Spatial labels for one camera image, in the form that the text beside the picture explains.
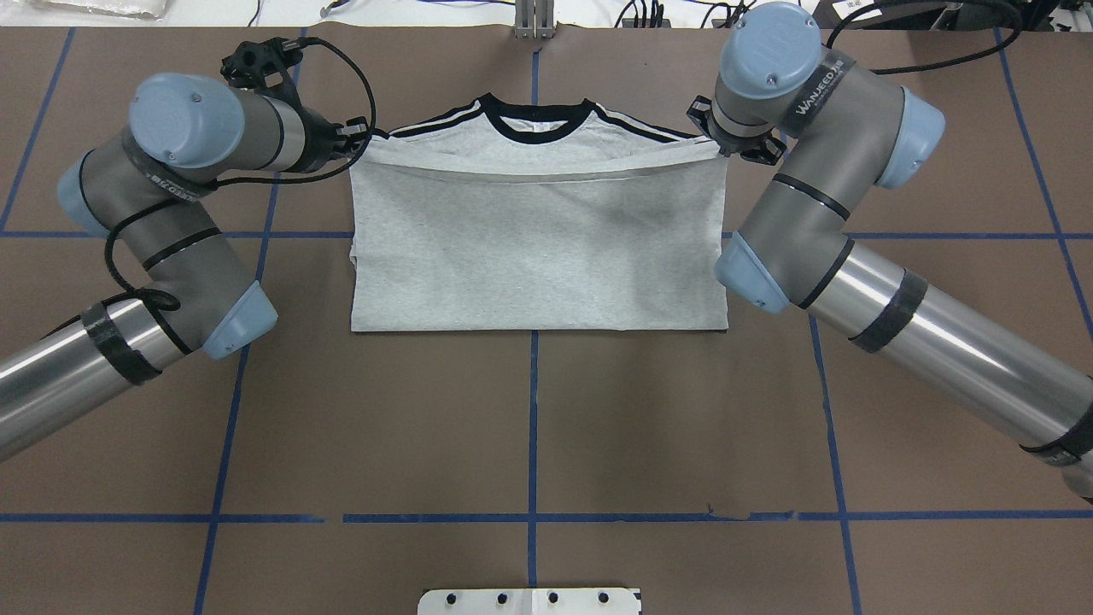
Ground clear plastic bag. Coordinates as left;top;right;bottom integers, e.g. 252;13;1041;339
30;1;169;20

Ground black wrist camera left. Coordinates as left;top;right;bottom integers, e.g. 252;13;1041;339
219;38;303;92

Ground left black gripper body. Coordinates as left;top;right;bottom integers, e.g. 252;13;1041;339
298;108;371;172

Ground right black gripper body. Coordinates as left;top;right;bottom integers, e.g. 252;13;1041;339
687;98;787;165

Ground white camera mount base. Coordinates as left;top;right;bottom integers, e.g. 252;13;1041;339
418;588;644;614

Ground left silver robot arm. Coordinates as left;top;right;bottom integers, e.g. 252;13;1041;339
1;73;371;460

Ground aluminium frame post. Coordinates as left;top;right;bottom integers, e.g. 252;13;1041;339
512;0;557;40

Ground grey cartoon print t-shirt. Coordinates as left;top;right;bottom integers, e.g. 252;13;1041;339
350;94;728;332

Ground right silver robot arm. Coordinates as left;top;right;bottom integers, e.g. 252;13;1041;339
691;3;1090;500

